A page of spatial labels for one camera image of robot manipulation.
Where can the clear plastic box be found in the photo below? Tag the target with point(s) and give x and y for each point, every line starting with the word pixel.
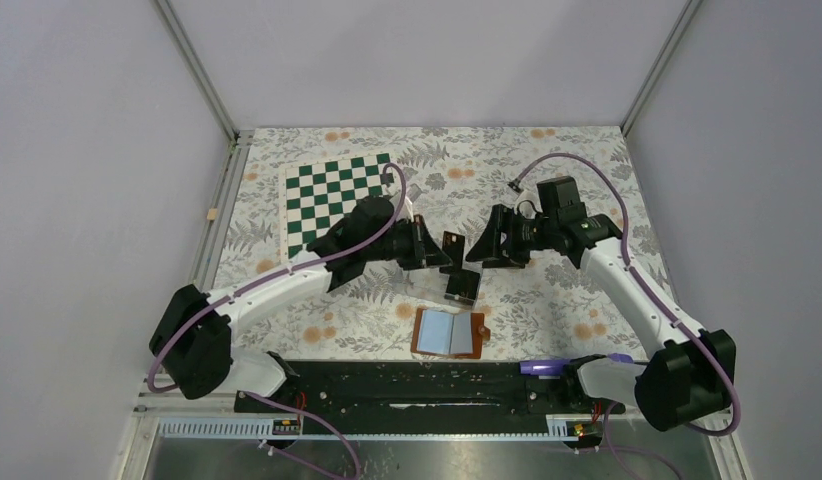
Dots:
pixel 428 285

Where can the green white chessboard mat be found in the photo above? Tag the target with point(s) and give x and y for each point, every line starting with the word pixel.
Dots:
pixel 315 194

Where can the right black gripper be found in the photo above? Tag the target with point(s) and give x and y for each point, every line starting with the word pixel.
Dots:
pixel 489 248

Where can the brown leather card holder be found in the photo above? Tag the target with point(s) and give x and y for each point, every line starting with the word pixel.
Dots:
pixel 449 335

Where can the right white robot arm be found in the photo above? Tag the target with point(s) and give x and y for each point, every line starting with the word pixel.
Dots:
pixel 689 371

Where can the floral tablecloth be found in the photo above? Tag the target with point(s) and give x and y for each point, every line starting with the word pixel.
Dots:
pixel 548 309

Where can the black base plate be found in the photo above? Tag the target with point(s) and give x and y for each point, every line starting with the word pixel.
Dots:
pixel 413 398

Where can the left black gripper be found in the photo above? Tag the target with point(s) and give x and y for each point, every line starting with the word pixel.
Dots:
pixel 425 251

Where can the purple marker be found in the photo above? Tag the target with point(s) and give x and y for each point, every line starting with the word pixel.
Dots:
pixel 555 367

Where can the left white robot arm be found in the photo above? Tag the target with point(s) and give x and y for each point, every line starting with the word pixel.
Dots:
pixel 193 343

